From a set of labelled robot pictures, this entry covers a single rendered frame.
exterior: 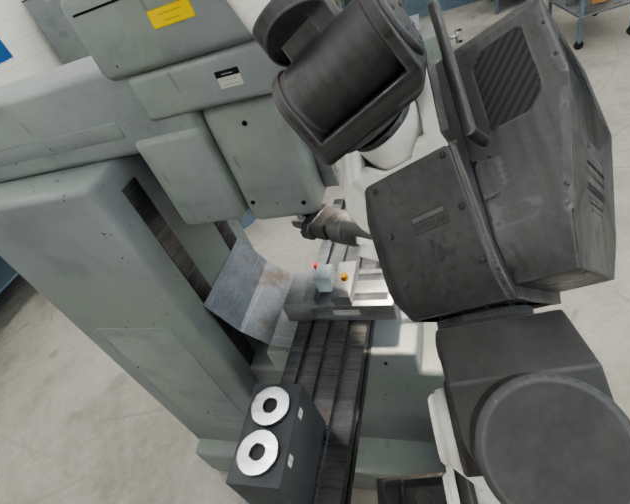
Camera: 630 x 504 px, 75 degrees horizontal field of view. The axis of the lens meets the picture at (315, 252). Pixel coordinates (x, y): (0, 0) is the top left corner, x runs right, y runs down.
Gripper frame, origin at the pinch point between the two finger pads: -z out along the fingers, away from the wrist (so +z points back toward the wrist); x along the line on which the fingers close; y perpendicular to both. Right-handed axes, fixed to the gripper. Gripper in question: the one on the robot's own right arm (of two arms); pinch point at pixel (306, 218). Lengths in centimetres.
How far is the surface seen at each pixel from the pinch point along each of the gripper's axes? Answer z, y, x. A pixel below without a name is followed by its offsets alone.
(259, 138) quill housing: 6.1, -30.5, 8.4
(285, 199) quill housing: 5.9, -14.0, 8.4
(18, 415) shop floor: -217, 121, 114
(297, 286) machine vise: -10.1, 25.7, 6.3
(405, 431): 17, 96, 9
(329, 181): 10.8, -12.2, -2.8
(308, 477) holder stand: 29, 28, 50
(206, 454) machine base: -59, 104, 59
